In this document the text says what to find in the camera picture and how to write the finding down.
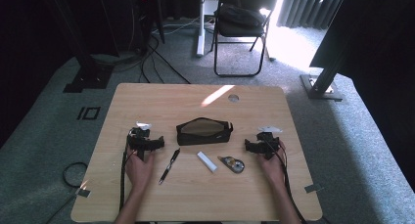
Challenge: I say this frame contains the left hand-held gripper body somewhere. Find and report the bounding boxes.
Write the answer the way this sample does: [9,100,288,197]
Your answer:
[129,120,155,160]

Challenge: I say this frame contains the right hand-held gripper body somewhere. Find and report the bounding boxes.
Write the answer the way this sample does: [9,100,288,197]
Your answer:
[256,125,283,160]

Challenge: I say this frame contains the correction tape dispenser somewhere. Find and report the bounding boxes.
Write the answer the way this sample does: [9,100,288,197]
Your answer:
[217,156,246,175]

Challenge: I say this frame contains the black pen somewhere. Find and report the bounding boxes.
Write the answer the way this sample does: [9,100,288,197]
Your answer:
[158,148,181,186]

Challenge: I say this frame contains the black pencil case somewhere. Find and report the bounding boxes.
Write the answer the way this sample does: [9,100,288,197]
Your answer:
[175,116,234,147]

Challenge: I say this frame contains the white eraser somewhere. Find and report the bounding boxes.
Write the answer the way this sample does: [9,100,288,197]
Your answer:
[196,151,218,173]

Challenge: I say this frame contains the person's right hand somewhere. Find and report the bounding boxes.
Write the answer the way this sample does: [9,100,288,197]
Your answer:
[257,140,288,190]

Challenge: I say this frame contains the person's left hand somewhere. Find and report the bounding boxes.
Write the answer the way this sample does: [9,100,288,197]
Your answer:
[125,148,157,193]

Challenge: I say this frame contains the metal stand with grey base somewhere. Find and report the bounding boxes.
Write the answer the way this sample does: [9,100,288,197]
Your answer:
[300,54,346,103]

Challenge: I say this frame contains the black folding chair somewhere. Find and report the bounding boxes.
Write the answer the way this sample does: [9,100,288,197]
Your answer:
[213,0,280,78]

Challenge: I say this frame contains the white metal stand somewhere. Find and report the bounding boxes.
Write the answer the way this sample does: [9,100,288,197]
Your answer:
[195,0,208,58]

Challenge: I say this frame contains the black equipment rack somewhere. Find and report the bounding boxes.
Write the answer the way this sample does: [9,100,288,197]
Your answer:
[128,0,165,56]

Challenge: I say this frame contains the black bag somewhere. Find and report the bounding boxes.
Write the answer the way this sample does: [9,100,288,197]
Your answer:
[216,3,267,29]

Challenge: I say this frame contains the grey curtain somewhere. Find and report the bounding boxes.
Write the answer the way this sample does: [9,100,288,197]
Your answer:
[277,0,346,30]

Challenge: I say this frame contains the large black panel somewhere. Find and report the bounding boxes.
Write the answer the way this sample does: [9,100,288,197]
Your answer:
[308,0,415,88]

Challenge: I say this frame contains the left hand-held gripper cable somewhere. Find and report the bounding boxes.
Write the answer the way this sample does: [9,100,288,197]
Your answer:
[118,142,131,212]

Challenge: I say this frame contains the hand-held gripper cable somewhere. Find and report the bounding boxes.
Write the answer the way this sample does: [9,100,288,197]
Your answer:
[118,142,131,212]
[263,134,309,224]

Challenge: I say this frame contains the right hand-held gripper cable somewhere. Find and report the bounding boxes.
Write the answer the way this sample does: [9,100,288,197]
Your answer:
[263,134,309,224]

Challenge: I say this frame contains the black stand with base plate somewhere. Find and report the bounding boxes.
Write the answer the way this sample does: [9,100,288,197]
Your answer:
[63,47,115,94]

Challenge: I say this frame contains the black floor cables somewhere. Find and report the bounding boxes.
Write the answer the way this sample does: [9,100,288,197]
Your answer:
[138,18,192,85]

